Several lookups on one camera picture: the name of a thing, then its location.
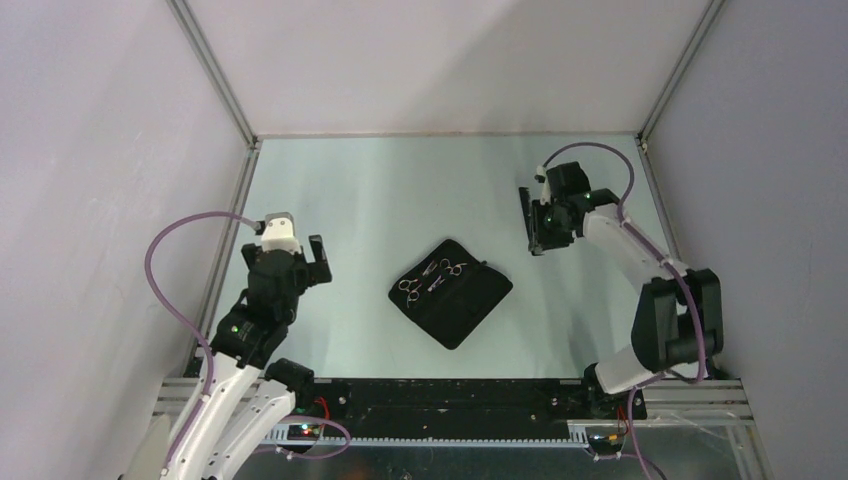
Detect aluminium right table rail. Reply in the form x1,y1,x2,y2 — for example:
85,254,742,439
634,135,720,379

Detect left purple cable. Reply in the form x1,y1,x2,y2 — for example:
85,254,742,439
144,211,263,480

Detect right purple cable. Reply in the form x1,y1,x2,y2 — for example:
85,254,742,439
541,142,709,480

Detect silver thinning scissors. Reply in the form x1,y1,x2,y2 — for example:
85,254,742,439
397,260,437,307

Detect aluminium left corner post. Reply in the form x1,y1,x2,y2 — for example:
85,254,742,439
166,0,257,149

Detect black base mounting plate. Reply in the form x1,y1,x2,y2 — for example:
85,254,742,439
296,378,647,439

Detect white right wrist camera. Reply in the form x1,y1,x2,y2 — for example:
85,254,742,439
534,165,551,205

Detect aluminium table rail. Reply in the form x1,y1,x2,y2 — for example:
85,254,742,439
634,135,720,379
163,137,262,340

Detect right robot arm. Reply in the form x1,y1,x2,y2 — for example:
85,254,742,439
519,162,723,418

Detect aluminium left table rail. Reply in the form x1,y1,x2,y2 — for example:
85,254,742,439
163,137,262,340

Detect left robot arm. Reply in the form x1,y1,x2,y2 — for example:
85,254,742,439
144,211,332,479

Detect black zip tool case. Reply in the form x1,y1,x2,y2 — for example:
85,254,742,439
388,238,513,350

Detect grey slotted cable duct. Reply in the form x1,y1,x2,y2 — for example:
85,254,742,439
259,424,589,448

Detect aluminium corner frame post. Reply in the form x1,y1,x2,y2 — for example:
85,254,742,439
638,0,728,143

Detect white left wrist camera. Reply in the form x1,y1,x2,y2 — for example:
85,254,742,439
260,212,301,254

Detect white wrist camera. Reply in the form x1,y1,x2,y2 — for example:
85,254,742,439
534,165,551,205
260,212,301,254

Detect silver straight scissors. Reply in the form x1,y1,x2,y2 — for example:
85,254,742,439
427,258,467,293

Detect purple cable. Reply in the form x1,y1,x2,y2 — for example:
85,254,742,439
541,142,709,480
144,211,263,480

